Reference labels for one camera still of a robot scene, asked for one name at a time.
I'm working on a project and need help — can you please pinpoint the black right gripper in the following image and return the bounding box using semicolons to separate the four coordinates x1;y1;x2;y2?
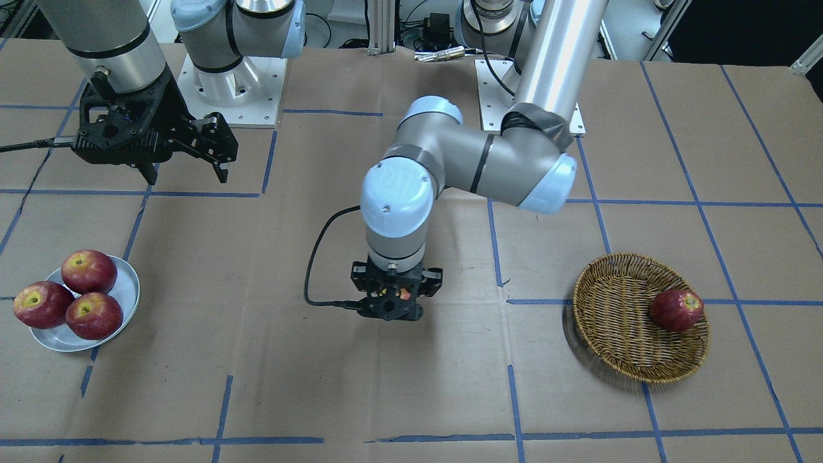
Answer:
73;67;239;186

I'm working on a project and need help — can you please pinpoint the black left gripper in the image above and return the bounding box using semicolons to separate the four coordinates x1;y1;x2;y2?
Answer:
350;260;443;322

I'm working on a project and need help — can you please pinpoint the red yellow apple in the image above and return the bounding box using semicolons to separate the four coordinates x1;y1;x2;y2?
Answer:
396;288;412;301

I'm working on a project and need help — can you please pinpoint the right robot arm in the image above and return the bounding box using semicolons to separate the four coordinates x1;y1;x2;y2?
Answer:
38;1;305;185

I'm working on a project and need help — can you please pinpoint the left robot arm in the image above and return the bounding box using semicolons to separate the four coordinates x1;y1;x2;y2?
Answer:
337;1;608;320

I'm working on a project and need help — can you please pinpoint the red apple top plate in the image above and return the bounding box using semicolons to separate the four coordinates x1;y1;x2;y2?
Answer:
60;249;118;294

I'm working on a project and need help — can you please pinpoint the red apple plate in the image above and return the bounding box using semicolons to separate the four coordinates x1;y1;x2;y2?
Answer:
60;249;118;294
66;292;123;340
13;280;75;329

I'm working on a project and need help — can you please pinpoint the red apple front plate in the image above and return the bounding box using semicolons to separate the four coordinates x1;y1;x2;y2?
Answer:
66;292;123;340

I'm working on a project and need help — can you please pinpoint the white plate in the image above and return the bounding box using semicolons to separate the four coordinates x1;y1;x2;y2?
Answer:
29;255;140;352

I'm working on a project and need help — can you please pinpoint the wicker basket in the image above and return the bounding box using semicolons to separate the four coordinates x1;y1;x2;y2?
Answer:
572;252;711;384

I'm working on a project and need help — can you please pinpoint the dark red apple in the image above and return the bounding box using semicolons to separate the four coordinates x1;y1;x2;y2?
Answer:
649;289;703;333

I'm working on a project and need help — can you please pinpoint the black power adapter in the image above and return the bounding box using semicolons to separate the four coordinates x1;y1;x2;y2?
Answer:
419;12;452;51

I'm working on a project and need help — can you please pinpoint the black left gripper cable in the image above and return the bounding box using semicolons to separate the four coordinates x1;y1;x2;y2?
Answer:
303;205;362;311

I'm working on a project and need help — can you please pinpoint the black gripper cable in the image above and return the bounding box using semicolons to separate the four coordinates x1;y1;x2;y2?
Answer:
303;205;362;311
0;136;75;153

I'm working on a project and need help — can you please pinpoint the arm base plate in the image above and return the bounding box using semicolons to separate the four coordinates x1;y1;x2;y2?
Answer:
177;55;290;129
475;57;520;132

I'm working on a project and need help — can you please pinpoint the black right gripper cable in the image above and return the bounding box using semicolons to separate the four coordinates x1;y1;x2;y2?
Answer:
0;136;75;153

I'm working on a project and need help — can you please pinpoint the aluminium frame post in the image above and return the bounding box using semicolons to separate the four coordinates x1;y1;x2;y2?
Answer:
365;0;397;56

